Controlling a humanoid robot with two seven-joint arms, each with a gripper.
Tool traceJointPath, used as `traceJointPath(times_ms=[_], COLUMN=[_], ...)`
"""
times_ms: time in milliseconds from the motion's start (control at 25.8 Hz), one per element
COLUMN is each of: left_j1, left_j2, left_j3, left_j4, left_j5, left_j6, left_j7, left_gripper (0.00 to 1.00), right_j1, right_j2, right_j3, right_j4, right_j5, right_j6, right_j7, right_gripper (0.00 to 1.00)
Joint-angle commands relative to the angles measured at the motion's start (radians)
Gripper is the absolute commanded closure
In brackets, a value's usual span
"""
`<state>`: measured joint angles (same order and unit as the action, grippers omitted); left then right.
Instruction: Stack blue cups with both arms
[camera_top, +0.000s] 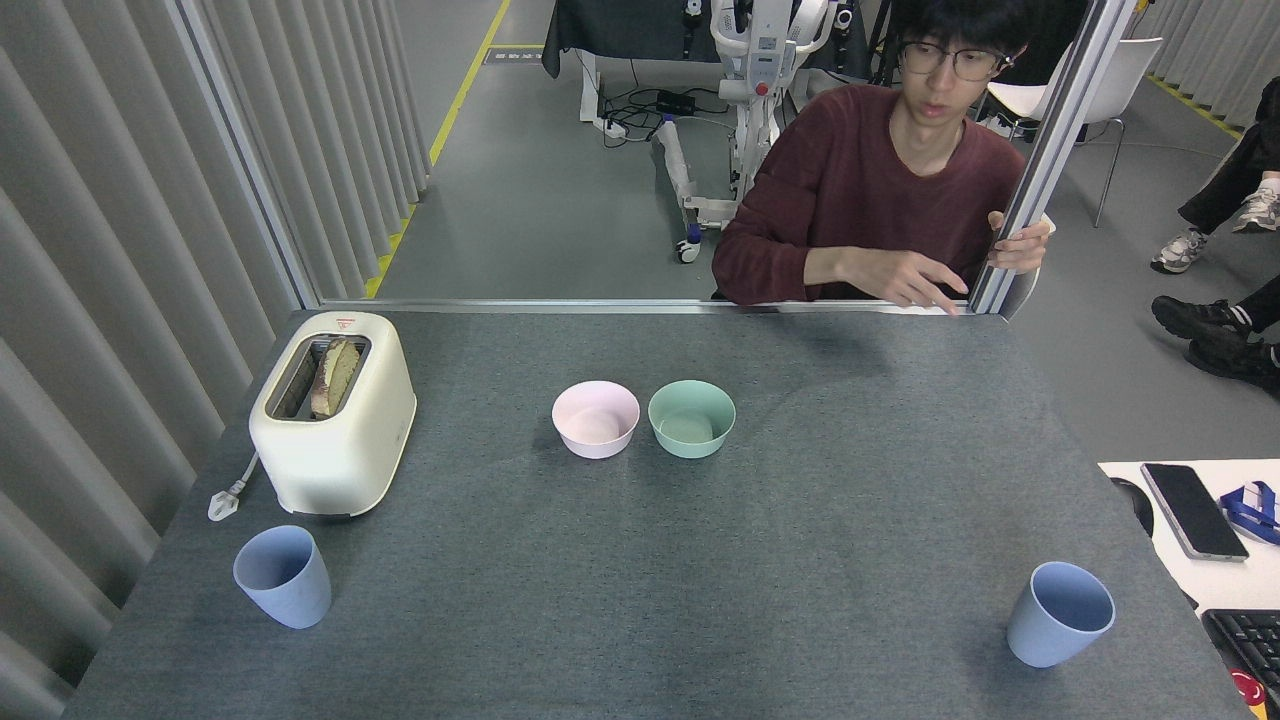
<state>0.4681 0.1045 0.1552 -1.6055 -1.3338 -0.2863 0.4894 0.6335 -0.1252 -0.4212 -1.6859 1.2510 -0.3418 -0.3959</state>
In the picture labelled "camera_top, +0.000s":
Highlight silver frame rail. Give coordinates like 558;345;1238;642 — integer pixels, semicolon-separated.
318;296;976;317

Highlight white stand on wheels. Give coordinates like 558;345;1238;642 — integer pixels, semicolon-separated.
650;0;861;266

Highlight white toaster power cord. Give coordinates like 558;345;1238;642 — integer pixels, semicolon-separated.
207;452;263;523

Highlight blue lanyard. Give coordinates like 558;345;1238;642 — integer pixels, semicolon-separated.
1220;481;1280;547

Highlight black cloth covered table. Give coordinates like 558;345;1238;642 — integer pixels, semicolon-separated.
542;0;723;80

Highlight black smartphone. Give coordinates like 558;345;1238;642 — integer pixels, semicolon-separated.
1140;463;1251;563

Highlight green bowl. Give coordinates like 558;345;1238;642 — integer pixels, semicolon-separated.
647;379;737;460

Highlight pink bowl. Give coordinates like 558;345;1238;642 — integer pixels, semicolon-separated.
551;380;641;460

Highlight cream white toaster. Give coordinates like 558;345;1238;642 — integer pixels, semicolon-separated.
248;311;417;519

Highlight black computer mouse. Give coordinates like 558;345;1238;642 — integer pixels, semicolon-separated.
1110;477;1155;541

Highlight seated person with grey sneakers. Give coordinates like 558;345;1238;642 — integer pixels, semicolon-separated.
1150;75;1280;276

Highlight blue plastic cup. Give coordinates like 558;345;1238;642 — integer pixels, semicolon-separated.
233;525;332;630
1006;561;1116;669

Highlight black floor cables with adapter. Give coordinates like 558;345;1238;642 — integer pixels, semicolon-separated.
598;60;736;143

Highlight black keyboard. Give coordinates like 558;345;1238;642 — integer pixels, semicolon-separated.
1200;608;1280;720

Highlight white side table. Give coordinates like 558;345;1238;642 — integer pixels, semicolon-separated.
1098;460;1280;720

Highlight red round object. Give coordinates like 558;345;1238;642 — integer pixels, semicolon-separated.
1230;668;1269;717

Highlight seated person with black shoes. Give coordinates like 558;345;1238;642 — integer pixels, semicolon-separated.
1152;295;1280;401

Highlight person's right hand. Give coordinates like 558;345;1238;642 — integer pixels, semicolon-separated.
835;245;968;317

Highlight silver frame post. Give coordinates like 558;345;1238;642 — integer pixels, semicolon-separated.
165;0;321;311
968;0;1141;317

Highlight person's left hand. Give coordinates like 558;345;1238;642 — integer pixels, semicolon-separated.
987;210;1054;274

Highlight white chair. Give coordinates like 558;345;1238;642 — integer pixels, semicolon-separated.
985;38;1166;229

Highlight toast bread slice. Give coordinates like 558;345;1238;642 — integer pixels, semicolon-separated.
310;337;363;419

